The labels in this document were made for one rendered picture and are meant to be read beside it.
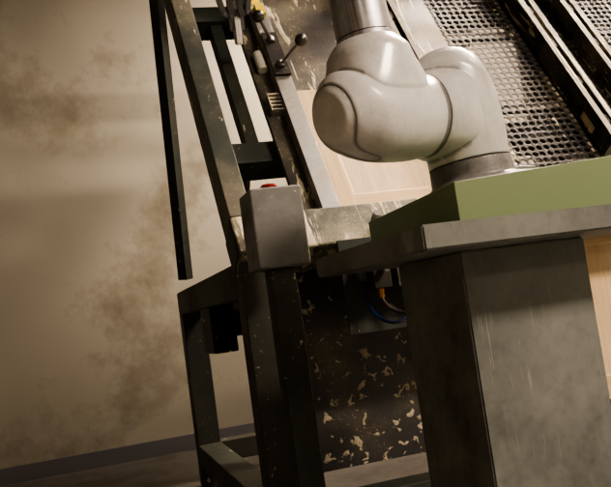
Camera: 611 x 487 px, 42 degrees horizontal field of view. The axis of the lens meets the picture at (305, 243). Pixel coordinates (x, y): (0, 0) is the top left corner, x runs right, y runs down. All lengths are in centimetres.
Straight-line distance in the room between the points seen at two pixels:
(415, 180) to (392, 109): 95
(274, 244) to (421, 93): 55
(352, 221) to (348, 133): 77
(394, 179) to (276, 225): 57
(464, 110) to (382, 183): 81
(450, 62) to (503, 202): 31
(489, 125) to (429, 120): 15
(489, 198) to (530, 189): 8
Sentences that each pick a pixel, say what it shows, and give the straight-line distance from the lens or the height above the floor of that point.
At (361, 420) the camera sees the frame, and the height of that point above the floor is 32.
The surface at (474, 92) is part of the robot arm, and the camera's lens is 148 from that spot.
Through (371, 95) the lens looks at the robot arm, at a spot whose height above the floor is 98.
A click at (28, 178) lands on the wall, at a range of 442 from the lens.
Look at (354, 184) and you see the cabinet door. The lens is 219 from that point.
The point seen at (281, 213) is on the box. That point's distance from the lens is 177.
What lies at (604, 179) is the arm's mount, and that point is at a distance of 145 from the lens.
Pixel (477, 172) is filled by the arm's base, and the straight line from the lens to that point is 146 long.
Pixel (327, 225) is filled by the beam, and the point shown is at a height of 85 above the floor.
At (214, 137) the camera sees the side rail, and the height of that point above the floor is 115.
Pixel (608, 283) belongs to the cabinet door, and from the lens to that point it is 266.
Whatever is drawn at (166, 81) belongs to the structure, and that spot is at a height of 162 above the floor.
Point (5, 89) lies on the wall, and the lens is 454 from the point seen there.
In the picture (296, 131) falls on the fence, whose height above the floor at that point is 115.
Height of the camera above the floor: 65
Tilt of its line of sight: 5 degrees up
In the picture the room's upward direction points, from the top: 8 degrees counter-clockwise
